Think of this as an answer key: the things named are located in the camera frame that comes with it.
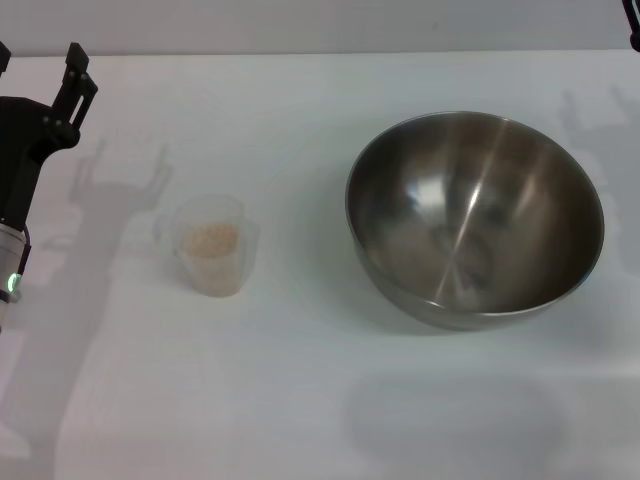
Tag transparent plastic measuring cup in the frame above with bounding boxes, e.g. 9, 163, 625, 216
152, 195, 261, 300

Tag stainless steel mixing bowl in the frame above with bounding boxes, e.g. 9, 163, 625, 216
344, 110, 605, 332

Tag rice grains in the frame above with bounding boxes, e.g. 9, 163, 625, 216
180, 222, 239, 296

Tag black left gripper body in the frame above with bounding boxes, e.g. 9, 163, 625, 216
0, 96, 81, 232

